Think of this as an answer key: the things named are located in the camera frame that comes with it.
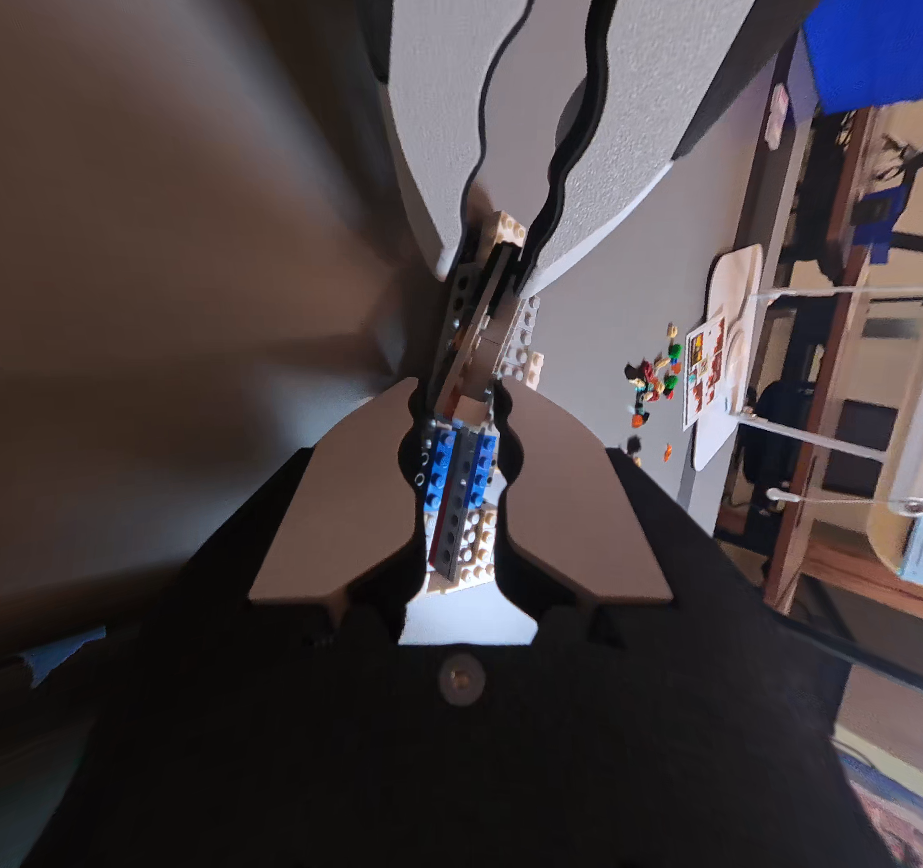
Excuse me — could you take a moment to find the small white pink object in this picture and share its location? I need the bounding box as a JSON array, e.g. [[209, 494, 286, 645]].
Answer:
[[766, 82, 796, 149]]

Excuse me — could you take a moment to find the pile of small lego pieces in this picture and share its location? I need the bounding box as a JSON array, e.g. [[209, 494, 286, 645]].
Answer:
[[624, 322, 685, 467]]

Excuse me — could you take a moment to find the black bag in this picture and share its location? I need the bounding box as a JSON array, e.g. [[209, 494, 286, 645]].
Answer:
[[741, 380, 817, 510]]

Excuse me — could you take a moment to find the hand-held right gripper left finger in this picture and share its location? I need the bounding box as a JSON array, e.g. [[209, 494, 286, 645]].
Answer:
[[247, 376, 426, 643]]

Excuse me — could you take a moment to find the blue tape piece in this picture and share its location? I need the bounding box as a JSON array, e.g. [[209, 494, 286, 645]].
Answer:
[[20, 625, 108, 690]]

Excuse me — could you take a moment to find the grey tan lego build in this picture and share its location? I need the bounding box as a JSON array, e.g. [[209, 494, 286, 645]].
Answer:
[[417, 211, 547, 596]]

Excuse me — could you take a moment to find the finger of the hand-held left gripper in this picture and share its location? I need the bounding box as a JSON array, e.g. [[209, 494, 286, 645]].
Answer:
[[388, 0, 555, 284], [513, 0, 790, 298]]

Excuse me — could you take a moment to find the wooden shelf unit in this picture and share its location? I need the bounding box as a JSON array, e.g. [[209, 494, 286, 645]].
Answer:
[[714, 107, 923, 617]]

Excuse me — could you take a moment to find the blue cloth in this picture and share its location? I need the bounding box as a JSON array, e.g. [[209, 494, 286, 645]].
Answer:
[[802, 0, 923, 117]]

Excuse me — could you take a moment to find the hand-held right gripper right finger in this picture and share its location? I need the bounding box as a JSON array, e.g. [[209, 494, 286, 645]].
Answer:
[[495, 376, 675, 629]]

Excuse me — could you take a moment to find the lego instruction booklet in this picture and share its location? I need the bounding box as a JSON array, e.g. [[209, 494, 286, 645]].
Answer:
[[681, 313, 727, 431]]

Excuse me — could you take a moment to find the white tray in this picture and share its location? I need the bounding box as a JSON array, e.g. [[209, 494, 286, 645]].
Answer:
[[691, 243, 765, 472]]

